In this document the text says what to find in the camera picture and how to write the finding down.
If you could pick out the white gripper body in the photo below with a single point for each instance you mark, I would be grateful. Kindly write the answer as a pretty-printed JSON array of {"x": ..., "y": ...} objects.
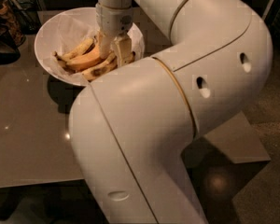
[{"x": 113, "y": 20}]

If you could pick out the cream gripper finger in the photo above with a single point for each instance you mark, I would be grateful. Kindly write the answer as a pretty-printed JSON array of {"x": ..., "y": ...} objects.
[
  {"x": 122, "y": 46},
  {"x": 104, "y": 43}
]

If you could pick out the long spotted banana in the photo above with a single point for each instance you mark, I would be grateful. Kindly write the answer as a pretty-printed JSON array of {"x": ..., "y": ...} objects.
[{"x": 109, "y": 64}]

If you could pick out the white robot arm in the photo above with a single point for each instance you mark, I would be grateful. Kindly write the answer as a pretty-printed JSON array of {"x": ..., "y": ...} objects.
[{"x": 129, "y": 127}]

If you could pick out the small right banana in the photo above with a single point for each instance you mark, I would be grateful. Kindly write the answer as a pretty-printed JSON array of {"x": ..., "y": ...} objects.
[{"x": 130, "y": 58}]

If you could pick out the small banana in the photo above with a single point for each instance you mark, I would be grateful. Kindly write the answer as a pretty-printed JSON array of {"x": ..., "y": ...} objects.
[
  {"x": 130, "y": 58},
  {"x": 61, "y": 63}
]

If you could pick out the upper left spotted banana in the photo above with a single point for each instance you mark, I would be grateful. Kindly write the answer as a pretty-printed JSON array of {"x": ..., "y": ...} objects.
[{"x": 80, "y": 49}]

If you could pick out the large orange-yellow banana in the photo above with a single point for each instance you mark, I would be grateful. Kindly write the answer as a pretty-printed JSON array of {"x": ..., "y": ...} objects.
[{"x": 85, "y": 61}]

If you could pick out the white paper bowl liner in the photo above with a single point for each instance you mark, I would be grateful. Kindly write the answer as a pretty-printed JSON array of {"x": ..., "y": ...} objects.
[{"x": 61, "y": 34}]

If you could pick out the small left banana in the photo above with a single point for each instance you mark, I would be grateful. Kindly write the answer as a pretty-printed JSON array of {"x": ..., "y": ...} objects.
[{"x": 61, "y": 63}]

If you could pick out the white bowl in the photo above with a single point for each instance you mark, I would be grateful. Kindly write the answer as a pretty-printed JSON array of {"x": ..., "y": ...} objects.
[{"x": 138, "y": 46}]

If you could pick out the black kettle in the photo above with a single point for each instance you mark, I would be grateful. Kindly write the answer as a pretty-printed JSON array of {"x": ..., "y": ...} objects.
[{"x": 9, "y": 52}]

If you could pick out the patterned brown jar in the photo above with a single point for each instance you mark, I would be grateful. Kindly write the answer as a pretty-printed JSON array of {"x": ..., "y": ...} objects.
[{"x": 8, "y": 18}]

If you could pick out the black wire basket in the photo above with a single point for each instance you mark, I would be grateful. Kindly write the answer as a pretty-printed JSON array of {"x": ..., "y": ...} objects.
[{"x": 28, "y": 18}]

